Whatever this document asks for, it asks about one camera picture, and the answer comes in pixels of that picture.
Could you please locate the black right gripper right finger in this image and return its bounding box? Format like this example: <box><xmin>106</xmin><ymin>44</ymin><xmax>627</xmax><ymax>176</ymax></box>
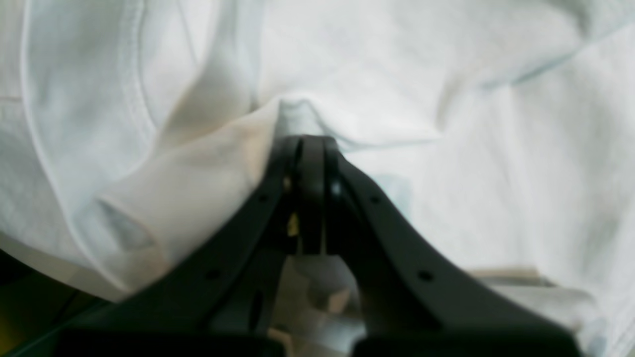
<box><xmin>323</xmin><ymin>138</ymin><xmax>581</xmax><ymax>357</ymax></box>

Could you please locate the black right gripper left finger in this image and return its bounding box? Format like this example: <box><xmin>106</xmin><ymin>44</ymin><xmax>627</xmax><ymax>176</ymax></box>
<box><xmin>52</xmin><ymin>136</ymin><xmax>302</xmax><ymax>357</ymax></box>

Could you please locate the white T-shirt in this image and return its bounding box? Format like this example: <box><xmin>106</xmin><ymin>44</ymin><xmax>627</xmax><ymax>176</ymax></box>
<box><xmin>1</xmin><ymin>0</ymin><xmax>634</xmax><ymax>357</ymax></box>

